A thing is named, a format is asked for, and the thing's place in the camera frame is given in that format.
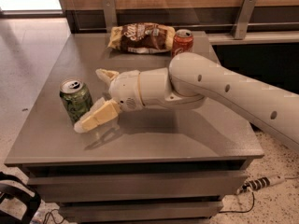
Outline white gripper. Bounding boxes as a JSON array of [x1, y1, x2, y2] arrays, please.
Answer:
[[74, 68, 175, 133]]

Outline green soda can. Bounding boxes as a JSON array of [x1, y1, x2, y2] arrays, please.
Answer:
[[60, 78, 93, 124]]

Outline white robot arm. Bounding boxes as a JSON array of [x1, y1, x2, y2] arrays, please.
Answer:
[[74, 52, 299, 151]]

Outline red Coca-Cola can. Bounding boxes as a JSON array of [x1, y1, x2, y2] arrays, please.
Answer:
[[171, 29, 193, 57]]

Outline brown chip bag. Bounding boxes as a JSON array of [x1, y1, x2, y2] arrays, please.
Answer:
[[108, 22, 176, 54]]

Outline grey drawer cabinet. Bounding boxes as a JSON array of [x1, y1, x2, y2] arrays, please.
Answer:
[[6, 34, 263, 224]]

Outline black chair part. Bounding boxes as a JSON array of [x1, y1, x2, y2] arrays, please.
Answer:
[[0, 171, 42, 224]]

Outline white power strip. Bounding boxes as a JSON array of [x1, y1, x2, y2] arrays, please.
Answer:
[[236, 175, 285, 194]]

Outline left metal bracket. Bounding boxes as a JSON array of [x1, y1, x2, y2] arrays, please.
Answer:
[[102, 0, 118, 33]]

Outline metal bracket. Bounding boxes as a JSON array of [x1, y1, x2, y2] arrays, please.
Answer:
[[102, 0, 118, 33], [232, 0, 257, 40]]

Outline right metal bracket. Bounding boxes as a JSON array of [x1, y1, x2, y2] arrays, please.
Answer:
[[232, 0, 257, 40]]

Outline black cable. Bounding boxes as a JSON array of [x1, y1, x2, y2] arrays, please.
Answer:
[[219, 191, 256, 214]]

